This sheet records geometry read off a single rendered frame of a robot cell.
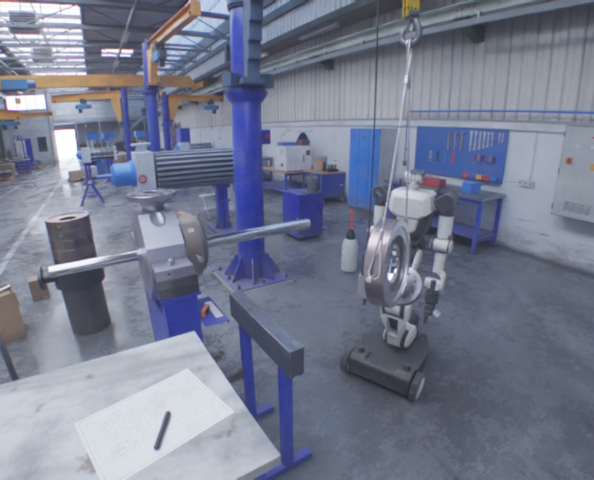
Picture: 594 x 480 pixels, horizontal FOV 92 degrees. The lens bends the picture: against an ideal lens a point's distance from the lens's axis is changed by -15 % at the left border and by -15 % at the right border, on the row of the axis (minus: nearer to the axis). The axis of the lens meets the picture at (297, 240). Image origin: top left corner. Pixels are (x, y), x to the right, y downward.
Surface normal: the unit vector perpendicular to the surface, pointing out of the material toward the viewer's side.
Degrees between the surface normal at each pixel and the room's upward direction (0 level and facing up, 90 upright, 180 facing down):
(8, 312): 90
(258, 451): 0
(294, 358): 90
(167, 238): 45
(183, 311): 90
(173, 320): 90
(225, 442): 0
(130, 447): 0
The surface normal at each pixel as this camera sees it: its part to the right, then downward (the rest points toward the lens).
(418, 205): -0.61, 0.25
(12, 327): 0.80, 0.19
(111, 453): 0.00, -0.95
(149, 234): 0.39, -0.49
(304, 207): 0.53, 0.26
